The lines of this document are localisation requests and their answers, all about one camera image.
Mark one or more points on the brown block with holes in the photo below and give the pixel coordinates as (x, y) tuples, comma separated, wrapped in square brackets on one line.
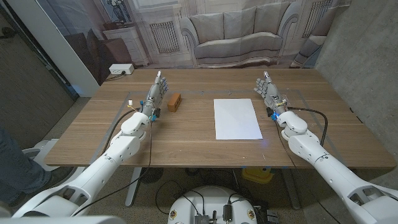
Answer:
[(173, 103)]

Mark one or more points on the white power strip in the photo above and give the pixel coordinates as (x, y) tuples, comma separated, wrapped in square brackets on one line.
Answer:
[(121, 68)]

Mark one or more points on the grey finned heat sink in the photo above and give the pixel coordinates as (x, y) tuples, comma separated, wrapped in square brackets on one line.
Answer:
[(201, 219)]

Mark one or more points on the black round ribbed disc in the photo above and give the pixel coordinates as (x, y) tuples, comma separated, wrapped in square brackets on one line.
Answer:
[(151, 175)]

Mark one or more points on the small grey box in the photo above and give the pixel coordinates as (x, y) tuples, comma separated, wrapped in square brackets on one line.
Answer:
[(272, 216)]

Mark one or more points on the white chair base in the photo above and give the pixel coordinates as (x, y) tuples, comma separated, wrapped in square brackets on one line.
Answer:
[(42, 151)]

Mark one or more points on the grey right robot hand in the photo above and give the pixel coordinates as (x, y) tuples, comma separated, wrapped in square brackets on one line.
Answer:
[(271, 93)]

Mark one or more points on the grey table leg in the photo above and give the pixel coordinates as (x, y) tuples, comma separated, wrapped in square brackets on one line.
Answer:
[(290, 186)]

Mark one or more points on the yellow object under table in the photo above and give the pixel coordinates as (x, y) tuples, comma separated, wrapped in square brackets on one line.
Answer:
[(256, 175)]

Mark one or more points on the dark shoe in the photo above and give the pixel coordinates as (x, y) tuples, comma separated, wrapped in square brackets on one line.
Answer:
[(57, 177)]

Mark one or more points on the white paper sheet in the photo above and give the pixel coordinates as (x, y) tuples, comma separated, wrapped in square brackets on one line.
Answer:
[(236, 119)]

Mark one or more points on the black adapter box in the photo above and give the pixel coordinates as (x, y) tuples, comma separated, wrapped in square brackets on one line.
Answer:
[(227, 213)]

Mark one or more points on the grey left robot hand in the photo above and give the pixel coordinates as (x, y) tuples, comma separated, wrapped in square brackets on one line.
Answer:
[(154, 98)]

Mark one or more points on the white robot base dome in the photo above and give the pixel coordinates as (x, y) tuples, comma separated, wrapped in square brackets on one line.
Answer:
[(211, 200)]

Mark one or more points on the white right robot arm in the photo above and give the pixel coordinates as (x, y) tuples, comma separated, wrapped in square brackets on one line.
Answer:
[(326, 165)]

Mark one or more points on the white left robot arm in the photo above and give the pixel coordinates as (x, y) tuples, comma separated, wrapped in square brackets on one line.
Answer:
[(105, 161)]

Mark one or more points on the white table leg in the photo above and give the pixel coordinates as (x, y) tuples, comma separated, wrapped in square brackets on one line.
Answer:
[(133, 186)]

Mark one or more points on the person leg in jeans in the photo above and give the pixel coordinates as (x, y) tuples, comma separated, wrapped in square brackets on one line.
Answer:
[(15, 168)]

